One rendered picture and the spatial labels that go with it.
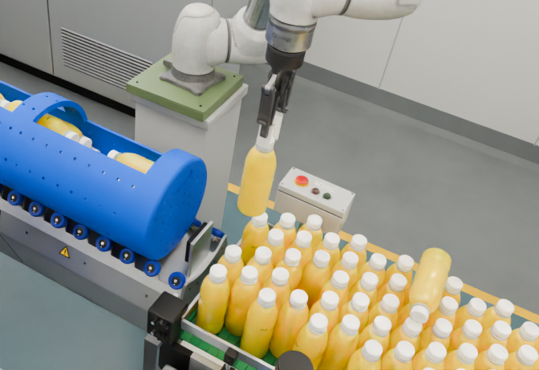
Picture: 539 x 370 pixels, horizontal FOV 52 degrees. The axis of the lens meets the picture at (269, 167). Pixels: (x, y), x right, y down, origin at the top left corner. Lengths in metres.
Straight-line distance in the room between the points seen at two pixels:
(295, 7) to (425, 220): 2.53
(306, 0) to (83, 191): 0.72
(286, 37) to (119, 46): 2.48
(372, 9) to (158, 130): 1.21
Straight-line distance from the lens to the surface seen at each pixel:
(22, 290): 2.71
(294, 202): 1.56
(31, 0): 3.78
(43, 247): 1.67
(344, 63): 4.23
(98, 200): 1.38
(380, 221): 3.26
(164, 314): 1.33
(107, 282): 1.58
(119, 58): 3.49
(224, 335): 1.44
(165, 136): 2.08
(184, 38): 1.93
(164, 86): 2.02
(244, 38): 1.92
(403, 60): 4.11
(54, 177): 1.45
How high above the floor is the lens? 2.08
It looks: 38 degrees down
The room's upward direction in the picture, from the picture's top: 12 degrees clockwise
